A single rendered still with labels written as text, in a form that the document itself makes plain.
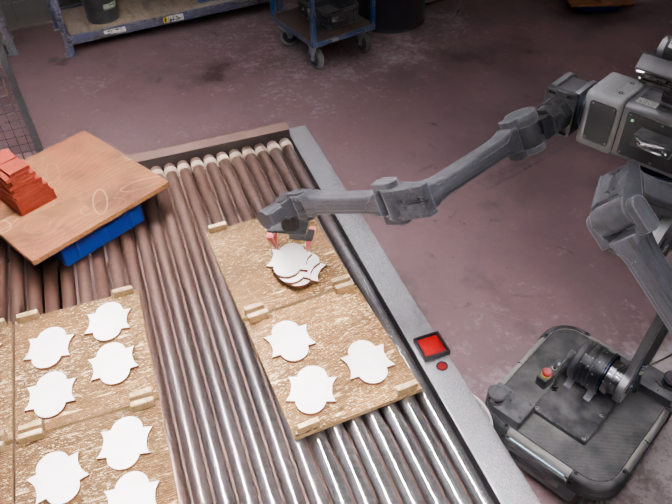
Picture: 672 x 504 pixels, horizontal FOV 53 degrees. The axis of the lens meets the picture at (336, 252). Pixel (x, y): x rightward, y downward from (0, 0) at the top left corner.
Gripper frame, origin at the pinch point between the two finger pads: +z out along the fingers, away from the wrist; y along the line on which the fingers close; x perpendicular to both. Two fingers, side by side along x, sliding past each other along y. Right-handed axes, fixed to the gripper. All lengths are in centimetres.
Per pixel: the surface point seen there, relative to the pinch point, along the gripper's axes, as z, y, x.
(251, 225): 5.6, -16.8, 14.4
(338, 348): 4.2, 19.1, -33.1
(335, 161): 102, -15, 184
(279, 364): 4.4, 4.3, -40.5
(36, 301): 8, -73, -25
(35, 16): 103, -294, 353
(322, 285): 4.7, 10.9, -10.1
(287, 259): 0.6, -0.5, -4.8
